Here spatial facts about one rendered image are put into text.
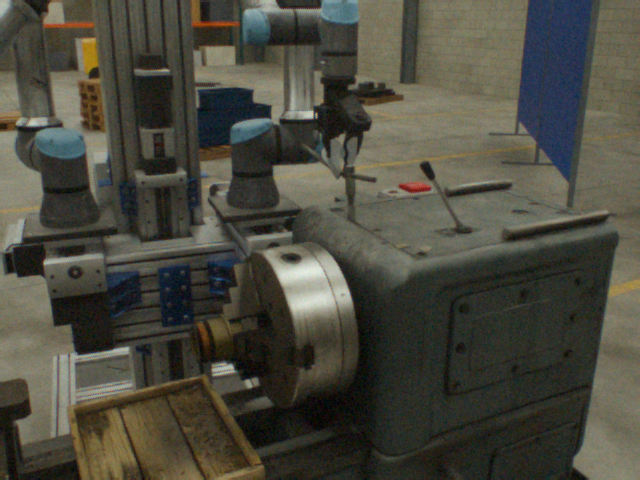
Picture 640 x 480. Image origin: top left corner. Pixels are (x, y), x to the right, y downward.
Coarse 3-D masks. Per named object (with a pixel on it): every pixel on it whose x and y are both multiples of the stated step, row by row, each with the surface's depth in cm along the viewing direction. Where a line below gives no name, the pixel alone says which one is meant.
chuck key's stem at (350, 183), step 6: (348, 168) 135; (354, 168) 135; (348, 174) 135; (348, 180) 135; (354, 180) 136; (348, 186) 136; (354, 186) 136; (348, 192) 136; (354, 192) 136; (348, 198) 137; (348, 204) 137; (348, 210) 138; (354, 210) 137; (348, 216) 138; (354, 216) 138
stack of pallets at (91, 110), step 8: (80, 80) 993; (88, 80) 997; (96, 80) 995; (80, 88) 1005; (88, 88) 979; (96, 88) 951; (80, 96) 1010; (88, 96) 988; (96, 96) 986; (80, 104) 1017; (88, 104) 991; (96, 104) 966; (80, 112) 1017; (88, 112) 999; (96, 112) 975; (80, 120) 1025; (88, 120) 1004; (96, 120) 994; (96, 128) 999; (104, 128) 971
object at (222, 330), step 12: (204, 324) 122; (216, 324) 121; (228, 324) 121; (240, 324) 123; (192, 336) 124; (204, 336) 119; (216, 336) 119; (228, 336) 120; (192, 348) 124; (204, 348) 119; (216, 348) 119; (228, 348) 120; (204, 360) 120; (216, 360) 121; (228, 360) 123
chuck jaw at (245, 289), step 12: (240, 264) 128; (252, 264) 129; (240, 276) 127; (252, 276) 128; (240, 288) 126; (252, 288) 127; (228, 300) 127; (240, 300) 126; (252, 300) 127; (228, 312) 124; (240, 312) 125; (252, 312) 126; (264, 312) 130
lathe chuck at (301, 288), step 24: (264, 264) 123; (288, 264) 120; (312, 264) 121; (264, 288) 125; (288, 288) 116; (312, 288) 117; (288, 312) 115; (312, 312) 115; (336, 312) 117; (288, 336) 117; (312, 336) 115; (336, 336) 117; (336, 360) 118; (264, 384) 133; (288, 384) 120; (312, 384) 118; (336, 384) 122
